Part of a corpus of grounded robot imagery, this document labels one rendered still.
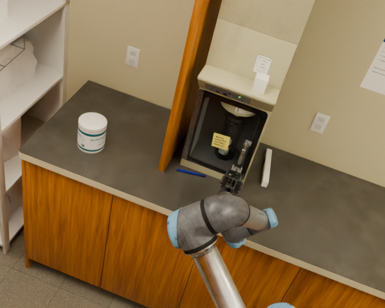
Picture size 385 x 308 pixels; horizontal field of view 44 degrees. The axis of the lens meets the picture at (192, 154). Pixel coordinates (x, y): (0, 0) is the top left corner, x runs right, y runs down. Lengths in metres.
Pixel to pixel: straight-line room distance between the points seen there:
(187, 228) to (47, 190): 1.10
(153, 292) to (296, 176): 0.97
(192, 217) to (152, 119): 1.17
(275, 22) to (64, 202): 1.30
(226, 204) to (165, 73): 1.27
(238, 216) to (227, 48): 0.74
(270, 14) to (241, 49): 0.18
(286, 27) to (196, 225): 0.82
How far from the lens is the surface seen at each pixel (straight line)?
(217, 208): 1.42
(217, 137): 2.12
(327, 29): 2.29
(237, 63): 1.93
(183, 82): 1.93
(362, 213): 2.46
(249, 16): 1.84
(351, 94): 2.42
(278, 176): 2.42
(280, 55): 1.88
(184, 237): 1.46
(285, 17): 1.82
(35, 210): 2.55
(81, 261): 2.68
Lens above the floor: 2.47
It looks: 40 degrees down
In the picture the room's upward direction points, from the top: 15 degrees clockwise
